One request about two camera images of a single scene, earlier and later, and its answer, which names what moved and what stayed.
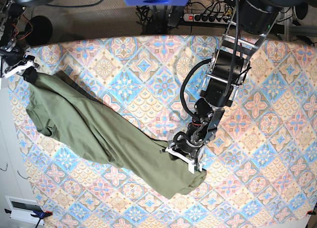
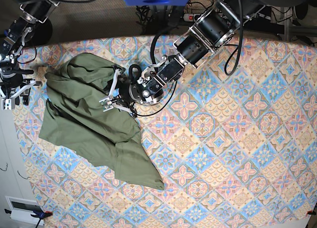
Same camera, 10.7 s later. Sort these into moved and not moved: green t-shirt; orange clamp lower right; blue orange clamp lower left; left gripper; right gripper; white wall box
Moved: left gripper; right gripper; green t-shirt
Not moved: blue orange clamp lower left; orange clamp lower right; white wall box
